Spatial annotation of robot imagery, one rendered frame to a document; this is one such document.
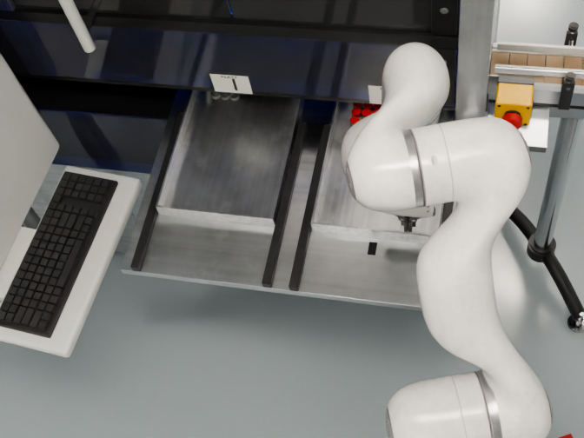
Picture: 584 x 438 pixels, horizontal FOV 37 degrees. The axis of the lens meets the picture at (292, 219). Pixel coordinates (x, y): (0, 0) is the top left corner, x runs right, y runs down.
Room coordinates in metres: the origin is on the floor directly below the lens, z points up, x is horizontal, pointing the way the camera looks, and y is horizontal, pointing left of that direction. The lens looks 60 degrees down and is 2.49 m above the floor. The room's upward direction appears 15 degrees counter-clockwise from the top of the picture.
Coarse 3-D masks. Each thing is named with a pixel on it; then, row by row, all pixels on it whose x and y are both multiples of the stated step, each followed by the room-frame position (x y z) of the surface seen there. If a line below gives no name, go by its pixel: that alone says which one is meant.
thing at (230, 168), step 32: (192, 96) 1.31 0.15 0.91; (256, 96) 1.28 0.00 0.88; (192, 128) 1.25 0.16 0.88; (224, 128) 1.22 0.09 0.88; (256, 128) 1.20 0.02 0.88; (288, 128) 1.17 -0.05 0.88; (192, 160) 1.16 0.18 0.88; (224, 160) 1.14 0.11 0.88; (256, 160) 1.11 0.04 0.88; (288, 160) 1.08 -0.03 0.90; (160, 192) 1.08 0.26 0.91; (192, 192) 1.08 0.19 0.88; (224, 192) 1.05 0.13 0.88; (256, 192) 1.03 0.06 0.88; (256, 224) 0.95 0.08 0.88
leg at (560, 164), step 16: (560, 128) 1.08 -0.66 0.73; (576, 128) 1.05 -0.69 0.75; (560, 144) 1.07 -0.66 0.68; (576, 144) 1.06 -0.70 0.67; (560, 160) 1.06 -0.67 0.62; (560, 176) 1.05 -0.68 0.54; (544, 192) 1.09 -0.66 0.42; (560, 192) 1.05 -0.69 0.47; (544, 208) 1.07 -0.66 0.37; (560, 208) 1.06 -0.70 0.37; (544, 224) 1.06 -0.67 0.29; (544, 240) 1.05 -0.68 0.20
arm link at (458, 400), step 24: (432, 384) 0.39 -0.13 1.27; (456, 384) 0.38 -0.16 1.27; (480, 384) 0.37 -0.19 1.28; (408, 408) 0.36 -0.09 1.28; (432, 408) 0.35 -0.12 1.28; (456, 408) 0.35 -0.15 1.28; (480, 408) 0.34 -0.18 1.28; (408, 432) 0.33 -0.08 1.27; (432, 432) 0.33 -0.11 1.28; (456, 432) 0.32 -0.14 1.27; (480, 432) 0.31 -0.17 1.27
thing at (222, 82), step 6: (216, 78) 1.24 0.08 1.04; (222, 78) 1.23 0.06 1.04; (228, 78) 1.23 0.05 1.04; (234, 78) 1.22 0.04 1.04; (240, 78) 1.21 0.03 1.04; (246, 78) 1.21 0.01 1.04; (216, 84) 1.24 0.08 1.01; (222, 84) 1.23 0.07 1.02; (228, 84) 1.23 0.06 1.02; (240, 84) 1.22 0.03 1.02; (246, 84) 1.21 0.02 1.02; (216, 90) 1.24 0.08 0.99; (222, 90) 1.23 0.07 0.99; (228, 90) 1.23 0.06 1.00; (234, 90) 1.22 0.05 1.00; (240, 90) 1.22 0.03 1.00; (246, 90) 1.21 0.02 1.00
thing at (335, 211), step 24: (336, 120) 1.16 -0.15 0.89; (336, 144) 1.10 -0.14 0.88; (336, 168) 1.04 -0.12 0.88; (336, 192) 0.98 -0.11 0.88; (312, 216) 0.92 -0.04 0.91; (336, 216) 0.92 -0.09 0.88; (360, 216) 0.90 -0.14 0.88; (384, 216) 0.89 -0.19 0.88; (432, 216) 0.86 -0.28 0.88; (408, 240) 0.82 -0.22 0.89
